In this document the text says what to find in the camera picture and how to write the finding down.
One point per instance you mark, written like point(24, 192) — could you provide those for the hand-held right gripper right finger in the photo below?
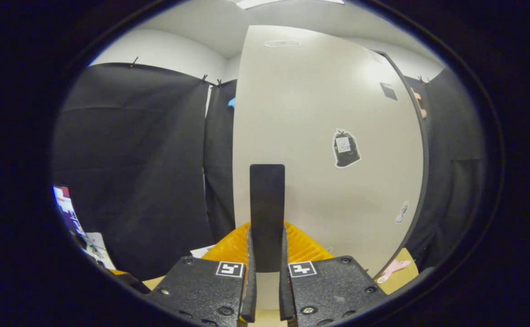
point(284, 299)

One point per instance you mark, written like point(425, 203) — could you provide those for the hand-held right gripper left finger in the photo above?
point(250, 299)

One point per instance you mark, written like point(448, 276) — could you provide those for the beige cabinet door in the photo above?
point(315, 113)

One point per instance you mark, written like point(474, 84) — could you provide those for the white paper sheet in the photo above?
point(99, 252)

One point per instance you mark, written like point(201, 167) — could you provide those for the black backdrop cloth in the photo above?
point(133, 159)

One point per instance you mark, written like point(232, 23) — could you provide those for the colourful poster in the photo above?
point(67, 209)

